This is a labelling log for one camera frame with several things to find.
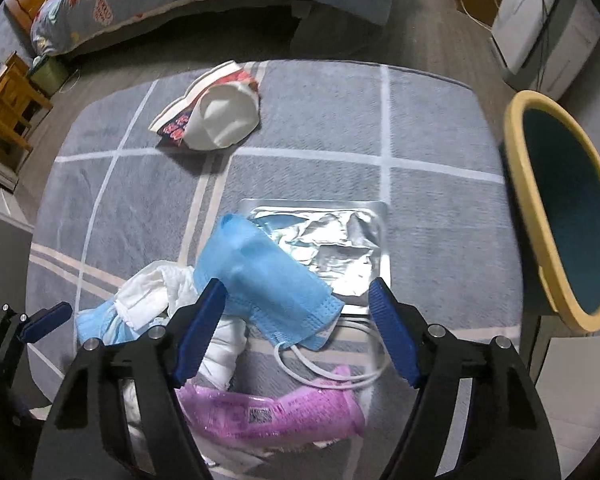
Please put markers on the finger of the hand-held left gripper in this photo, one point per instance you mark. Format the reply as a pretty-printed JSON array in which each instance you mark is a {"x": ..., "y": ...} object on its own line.
[{"x": 47, "y": 320}]

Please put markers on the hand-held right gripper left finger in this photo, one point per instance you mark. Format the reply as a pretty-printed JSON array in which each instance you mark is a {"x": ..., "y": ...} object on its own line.
[{"x": 200, "y": 330}]

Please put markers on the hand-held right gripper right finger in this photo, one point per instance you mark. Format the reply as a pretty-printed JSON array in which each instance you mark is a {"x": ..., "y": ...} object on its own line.
[{"x": 395, "y": 330}]

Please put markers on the white tissue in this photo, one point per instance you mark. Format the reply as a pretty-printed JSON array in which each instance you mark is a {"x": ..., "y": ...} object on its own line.
[
  {"x": 155, "y": 290},
  {"x": 225, "y": 350}
]

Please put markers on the blue face mask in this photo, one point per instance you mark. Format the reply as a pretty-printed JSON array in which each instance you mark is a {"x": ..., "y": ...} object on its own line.
[
  {"x": 265, "y": 275},
  {"x": 97, "y": 327}
]

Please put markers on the yellow rimmed teal trash bin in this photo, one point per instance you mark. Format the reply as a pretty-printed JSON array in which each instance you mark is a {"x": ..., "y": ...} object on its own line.
[{"x": 565, "y": 200}]

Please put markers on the red white paper cup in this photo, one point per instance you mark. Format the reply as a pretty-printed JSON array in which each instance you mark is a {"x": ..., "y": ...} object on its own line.
[{"x": 220, "y": 115}]

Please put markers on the silver foil packet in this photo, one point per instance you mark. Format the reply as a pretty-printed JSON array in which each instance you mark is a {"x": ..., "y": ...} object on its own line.
[{"x": 340, "y": 250}]

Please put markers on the pink plastic wrapper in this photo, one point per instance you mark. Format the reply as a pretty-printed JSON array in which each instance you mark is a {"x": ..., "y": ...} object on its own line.
[{"x": 290, "y": 410}]

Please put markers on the wooden nightstand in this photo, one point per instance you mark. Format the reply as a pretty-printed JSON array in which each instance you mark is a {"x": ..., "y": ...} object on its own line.
[{"x": 5, "y": 105}]

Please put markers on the grey checked mat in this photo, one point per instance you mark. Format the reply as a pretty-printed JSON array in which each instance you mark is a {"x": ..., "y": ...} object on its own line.
[{"x": 305, "y": 110}]

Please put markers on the green bin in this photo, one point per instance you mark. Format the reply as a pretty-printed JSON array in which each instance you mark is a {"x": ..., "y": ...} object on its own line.
[{"x": 47, "y": 75}]

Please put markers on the white floor appliance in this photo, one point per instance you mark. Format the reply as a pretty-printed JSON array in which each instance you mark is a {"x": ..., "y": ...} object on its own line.
[{"x": 530, "y": 20}]

